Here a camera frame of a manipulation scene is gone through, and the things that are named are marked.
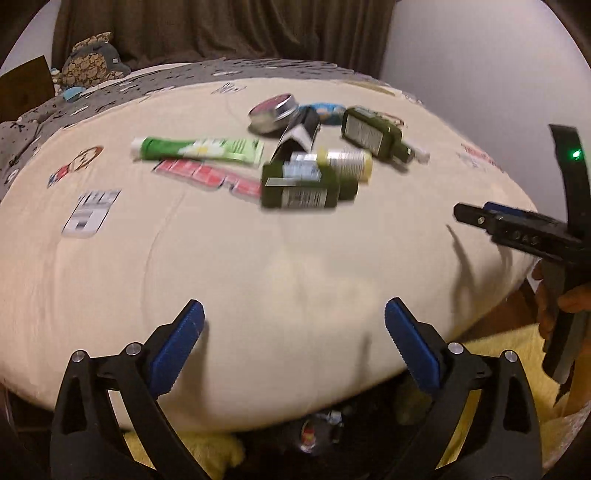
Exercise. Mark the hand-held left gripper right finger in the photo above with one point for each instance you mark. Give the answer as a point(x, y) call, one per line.
point(413, 350)

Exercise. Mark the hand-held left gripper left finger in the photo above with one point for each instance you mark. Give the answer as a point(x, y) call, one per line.
point(178, 346)

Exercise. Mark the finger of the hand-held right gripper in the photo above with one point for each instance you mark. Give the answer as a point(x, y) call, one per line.
point(512, 210)
point(531, 237)

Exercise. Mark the dark green glass bottle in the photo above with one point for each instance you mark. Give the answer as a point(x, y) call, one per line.
point(369, 131)

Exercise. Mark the white bottle yellow cap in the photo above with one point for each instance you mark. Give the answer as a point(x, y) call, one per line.
point(348, 161)

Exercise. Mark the large dark green bottle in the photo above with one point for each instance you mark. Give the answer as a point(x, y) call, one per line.
point(300, 189)

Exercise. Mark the green white tube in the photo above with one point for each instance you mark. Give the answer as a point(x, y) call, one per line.
point(198, 150)

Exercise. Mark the blue snack packet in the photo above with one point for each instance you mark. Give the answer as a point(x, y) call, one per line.
point(328, 110)

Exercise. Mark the black white tube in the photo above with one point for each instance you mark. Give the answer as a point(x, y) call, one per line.
point(300, 129)

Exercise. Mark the round metal tin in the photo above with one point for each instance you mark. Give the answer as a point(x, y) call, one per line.
point(272, 110)

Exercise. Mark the person's right hand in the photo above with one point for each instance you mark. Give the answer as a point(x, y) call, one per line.
point(545, 300)

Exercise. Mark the yellow fleece pants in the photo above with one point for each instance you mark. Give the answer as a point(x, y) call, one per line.
point(498, 341)

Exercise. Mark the cream printed blanket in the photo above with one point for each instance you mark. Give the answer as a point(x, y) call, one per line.
point(231, 277)

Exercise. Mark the grey patterned duvet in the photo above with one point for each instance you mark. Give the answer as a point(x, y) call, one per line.
point(138, 83)

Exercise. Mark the light blue cloth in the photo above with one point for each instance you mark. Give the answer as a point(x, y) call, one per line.
point(72, 93)

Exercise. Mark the grey brown plush toy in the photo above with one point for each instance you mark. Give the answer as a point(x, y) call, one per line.
point(87, 64)

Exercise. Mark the wooden headboard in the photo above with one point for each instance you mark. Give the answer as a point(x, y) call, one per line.
point(23, 92)

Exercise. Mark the dark brown curtain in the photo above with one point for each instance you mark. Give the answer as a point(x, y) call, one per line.
point(231, 32)

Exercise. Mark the wooden bed frame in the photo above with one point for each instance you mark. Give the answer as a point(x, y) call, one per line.
point(508, 314)

